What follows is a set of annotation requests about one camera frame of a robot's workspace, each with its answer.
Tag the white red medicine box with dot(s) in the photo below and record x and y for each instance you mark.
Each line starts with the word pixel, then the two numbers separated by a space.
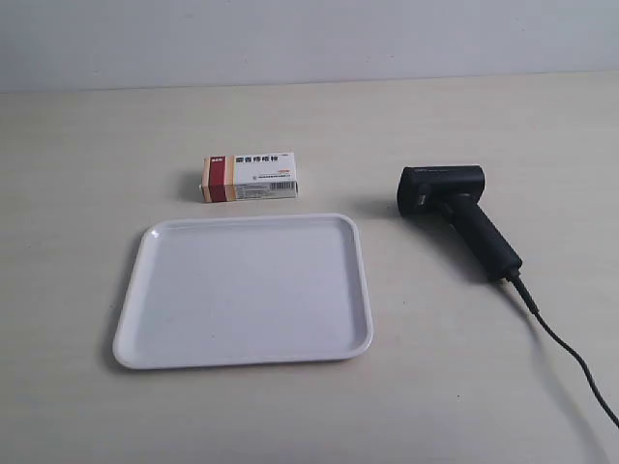
pixel 249 177

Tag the black handheld barcode scanner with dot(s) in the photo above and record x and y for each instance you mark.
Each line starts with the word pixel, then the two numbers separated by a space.
pixel 454 192

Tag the white plastic tray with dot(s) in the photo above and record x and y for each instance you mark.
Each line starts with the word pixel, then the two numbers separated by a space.
pixel 213 292

